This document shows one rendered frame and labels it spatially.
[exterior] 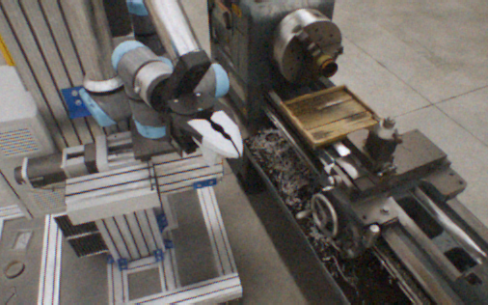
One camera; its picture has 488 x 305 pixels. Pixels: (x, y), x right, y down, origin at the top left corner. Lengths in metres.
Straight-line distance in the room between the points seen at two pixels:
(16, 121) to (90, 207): 0.35
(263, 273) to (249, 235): 0.26
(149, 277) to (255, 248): 0.63
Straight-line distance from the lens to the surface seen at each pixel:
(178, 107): 0.58
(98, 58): 0.97
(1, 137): 1.36
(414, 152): 1.51
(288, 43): 1.63
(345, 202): 1.36
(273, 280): 2.17
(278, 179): 1.81
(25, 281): 2.21
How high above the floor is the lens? 1.95
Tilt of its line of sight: 45 degrees down
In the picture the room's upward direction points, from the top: straight up
